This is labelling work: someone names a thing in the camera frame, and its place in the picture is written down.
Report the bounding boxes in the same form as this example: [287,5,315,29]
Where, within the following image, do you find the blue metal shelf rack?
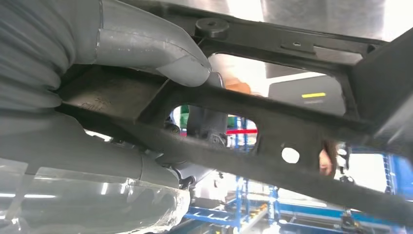
[184,116,413,234]

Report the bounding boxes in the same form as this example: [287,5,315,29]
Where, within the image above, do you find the red barrier belt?
[225,128,259,136]

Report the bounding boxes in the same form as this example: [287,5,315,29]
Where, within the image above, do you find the dark grey box yellow label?
[267,75,346,116]

